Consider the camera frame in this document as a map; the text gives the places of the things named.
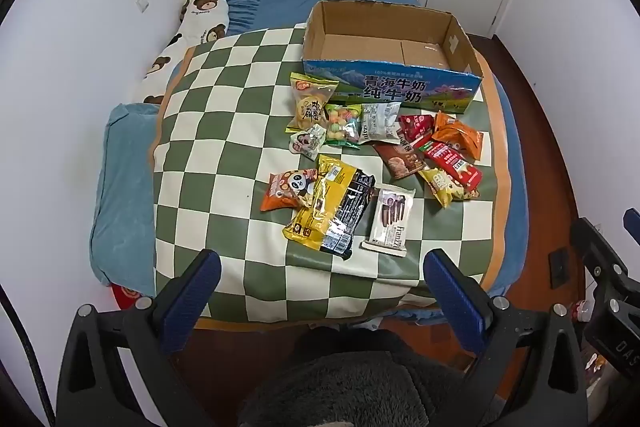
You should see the red round object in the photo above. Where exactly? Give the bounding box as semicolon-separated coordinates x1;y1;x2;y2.
109;283;143;312

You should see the large yellow black packet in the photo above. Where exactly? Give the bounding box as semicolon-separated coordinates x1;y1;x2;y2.
282;154;376;257

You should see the small pink white packet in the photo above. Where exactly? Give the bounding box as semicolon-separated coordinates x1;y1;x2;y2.
287;124;326;156

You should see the red triangular snack packet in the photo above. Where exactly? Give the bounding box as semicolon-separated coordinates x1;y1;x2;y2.
398;113;436;144

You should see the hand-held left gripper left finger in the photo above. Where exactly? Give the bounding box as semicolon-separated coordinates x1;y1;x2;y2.
57;249;222;427

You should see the blue ruffled pillow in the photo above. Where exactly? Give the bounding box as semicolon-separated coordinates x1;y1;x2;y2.
220;0;422;34

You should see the white wafer stick packet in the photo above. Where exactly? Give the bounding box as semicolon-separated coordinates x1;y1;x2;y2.
360;183;416;258

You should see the grey fleece clothing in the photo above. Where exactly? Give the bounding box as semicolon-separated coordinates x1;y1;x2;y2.
239;326;501;427

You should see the small yellow snack packet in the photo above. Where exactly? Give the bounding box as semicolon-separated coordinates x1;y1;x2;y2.
417;167;480;208

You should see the colourful candy packet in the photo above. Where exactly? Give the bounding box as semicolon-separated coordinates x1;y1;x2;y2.
322;103;364;150

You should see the green white checkered blanket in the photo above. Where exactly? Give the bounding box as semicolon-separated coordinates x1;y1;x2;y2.
150;23;511;323

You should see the orange panda snack packet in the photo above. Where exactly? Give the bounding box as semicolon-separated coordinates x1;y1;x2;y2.
259;168;321;213

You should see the blue printed cardboard box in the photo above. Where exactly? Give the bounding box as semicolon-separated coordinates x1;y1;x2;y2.
301;0;485;114

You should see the black cable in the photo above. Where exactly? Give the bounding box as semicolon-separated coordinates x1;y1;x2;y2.
0;282;56;427

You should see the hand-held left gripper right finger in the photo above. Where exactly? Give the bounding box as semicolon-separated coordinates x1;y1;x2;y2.
424;248;588;427

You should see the clear white snack packet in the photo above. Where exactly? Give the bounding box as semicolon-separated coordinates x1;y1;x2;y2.
358;102;404;146

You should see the orange triangular snack packet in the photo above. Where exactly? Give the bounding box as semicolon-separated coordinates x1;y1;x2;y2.
432;111;485;160

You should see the black floor socket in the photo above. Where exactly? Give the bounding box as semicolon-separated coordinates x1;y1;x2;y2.
548;247;572;291

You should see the brown cookie packet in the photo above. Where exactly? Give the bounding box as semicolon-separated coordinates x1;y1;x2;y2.
372;141;429;180

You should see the yellow egg biscuit packet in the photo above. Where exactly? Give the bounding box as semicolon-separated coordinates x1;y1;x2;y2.
286;73;340;134

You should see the red snack bar packet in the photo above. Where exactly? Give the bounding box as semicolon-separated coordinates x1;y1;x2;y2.
419;138;484;189

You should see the bear print pillow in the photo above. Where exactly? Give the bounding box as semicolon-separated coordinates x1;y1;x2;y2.
131;0;232;105

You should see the blue quilt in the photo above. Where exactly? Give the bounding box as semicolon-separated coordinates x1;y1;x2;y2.
90;72;532;327

